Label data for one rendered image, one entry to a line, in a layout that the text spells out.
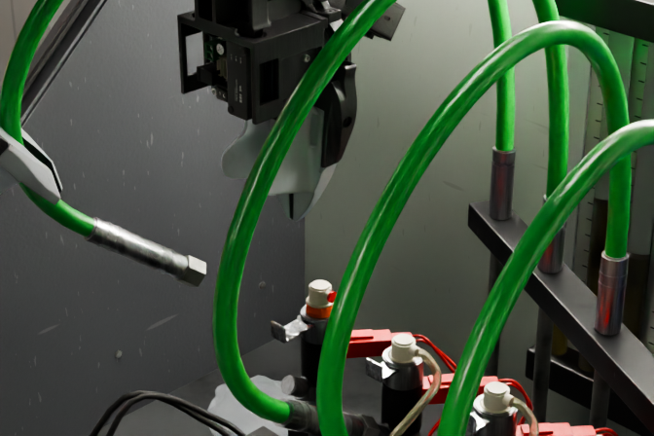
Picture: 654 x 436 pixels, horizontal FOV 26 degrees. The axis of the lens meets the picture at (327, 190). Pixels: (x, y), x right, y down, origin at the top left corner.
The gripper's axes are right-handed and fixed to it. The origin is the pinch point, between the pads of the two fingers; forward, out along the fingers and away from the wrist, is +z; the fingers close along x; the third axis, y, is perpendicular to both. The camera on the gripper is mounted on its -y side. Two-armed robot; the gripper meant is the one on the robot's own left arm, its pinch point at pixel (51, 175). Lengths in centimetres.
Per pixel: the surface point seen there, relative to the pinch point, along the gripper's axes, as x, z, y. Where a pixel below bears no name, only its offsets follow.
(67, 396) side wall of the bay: -27.5, 18.1, 19.6
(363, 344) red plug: 1.1, 24.2, -5.8
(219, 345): 18.3, 11.5, -2.5
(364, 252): 24.4, 11.8, -12.6
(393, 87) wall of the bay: -29.5, 20.5, -21.0
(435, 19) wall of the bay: -24.1, 17.7, -27.6
